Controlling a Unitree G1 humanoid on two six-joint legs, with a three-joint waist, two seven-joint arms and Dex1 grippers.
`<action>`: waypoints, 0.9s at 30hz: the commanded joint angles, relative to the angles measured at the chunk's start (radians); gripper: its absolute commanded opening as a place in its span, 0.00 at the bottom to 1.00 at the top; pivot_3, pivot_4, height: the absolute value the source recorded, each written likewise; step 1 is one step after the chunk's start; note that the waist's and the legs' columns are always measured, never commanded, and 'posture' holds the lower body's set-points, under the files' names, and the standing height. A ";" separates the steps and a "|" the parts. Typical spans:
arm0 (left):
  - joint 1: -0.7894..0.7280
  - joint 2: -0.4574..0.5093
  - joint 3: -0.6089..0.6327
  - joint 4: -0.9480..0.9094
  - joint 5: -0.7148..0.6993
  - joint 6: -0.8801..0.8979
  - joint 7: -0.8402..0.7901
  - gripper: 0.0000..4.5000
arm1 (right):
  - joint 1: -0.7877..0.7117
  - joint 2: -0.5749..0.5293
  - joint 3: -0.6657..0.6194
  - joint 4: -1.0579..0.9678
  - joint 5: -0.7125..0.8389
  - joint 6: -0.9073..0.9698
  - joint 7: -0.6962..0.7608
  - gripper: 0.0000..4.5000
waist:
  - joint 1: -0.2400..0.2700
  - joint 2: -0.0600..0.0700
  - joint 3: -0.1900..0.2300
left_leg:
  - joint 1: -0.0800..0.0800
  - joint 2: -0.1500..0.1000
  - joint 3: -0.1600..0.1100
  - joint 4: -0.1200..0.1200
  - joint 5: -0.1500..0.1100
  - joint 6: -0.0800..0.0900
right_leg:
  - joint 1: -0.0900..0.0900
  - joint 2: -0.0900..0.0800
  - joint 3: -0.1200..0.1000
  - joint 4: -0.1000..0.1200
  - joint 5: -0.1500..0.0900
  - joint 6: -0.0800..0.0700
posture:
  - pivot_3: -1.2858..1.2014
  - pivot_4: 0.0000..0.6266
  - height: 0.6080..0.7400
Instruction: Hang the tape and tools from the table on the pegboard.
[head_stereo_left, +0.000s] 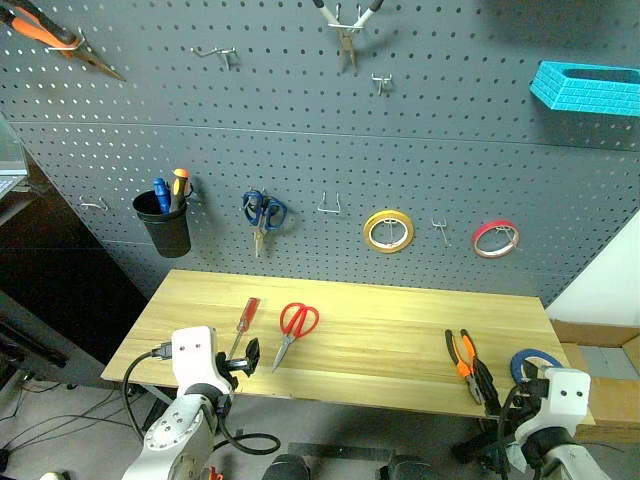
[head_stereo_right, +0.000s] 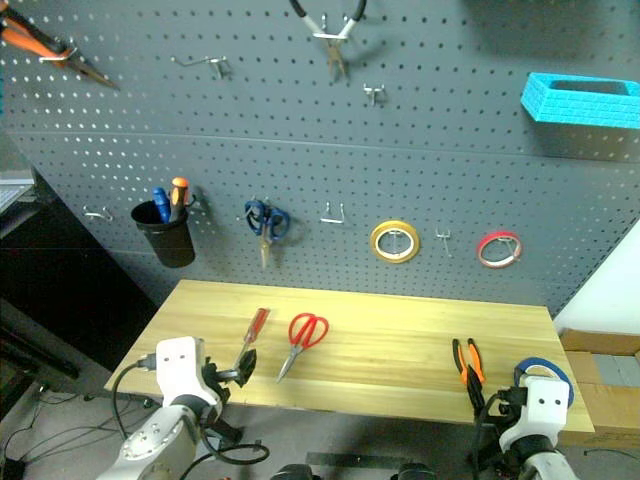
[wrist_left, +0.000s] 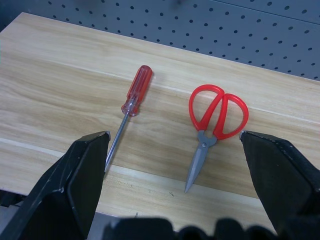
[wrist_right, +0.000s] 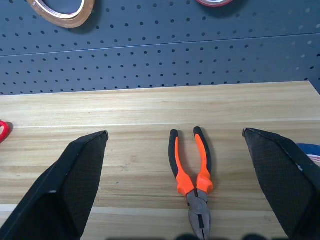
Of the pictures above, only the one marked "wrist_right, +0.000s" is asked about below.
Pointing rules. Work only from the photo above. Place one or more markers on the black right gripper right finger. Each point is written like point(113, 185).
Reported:
point(282, 180)

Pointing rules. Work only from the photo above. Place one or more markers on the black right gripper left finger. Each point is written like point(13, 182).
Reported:
point(62, 190)

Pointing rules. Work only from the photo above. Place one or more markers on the orange and black pliers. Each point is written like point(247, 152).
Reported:
point(183, 183)

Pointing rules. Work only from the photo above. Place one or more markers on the grey metal pegboard panel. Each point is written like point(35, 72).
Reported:
point(160, 57)

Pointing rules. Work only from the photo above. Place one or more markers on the blue tape roll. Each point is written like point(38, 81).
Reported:
point(310, 150)

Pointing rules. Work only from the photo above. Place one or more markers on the brown tape roll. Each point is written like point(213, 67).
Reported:
point(75, 22)

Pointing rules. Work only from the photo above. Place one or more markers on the red tape roll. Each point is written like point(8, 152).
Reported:
point(215, 3)

